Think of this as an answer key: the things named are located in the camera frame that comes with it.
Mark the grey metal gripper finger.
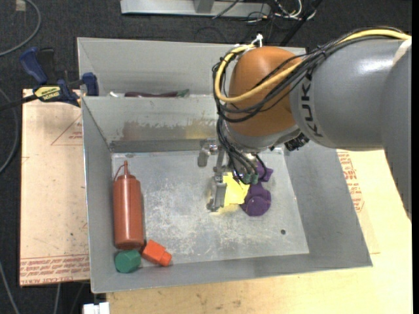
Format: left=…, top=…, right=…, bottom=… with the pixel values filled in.
left=207, top=175, right=228, bottom=213
left=197, top=139, right=211, bottom=169

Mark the yellow cloth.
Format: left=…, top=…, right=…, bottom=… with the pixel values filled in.
left=222, top=171, right=250, bottom=206

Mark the purple soft toy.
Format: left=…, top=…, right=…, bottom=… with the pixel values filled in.
left=240, top=161, right=274, bottom=217

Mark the grey metal bin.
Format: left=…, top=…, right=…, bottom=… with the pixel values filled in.
left=77, top=37, right=373, bottom=294

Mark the orange block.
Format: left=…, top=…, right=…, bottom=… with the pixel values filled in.
left=141, top=239, right=173, bottom=268

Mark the red-brown squeeze bottle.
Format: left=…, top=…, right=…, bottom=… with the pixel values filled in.
left=112, top=160, right=145, bottom=251

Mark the green hexagonal block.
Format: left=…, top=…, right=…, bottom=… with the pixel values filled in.
left=114, top=249, right=143, bottom=274

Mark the brown cardboard board, red print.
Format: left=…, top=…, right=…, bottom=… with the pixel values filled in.
left=19, top=88, right=381, bottom=287

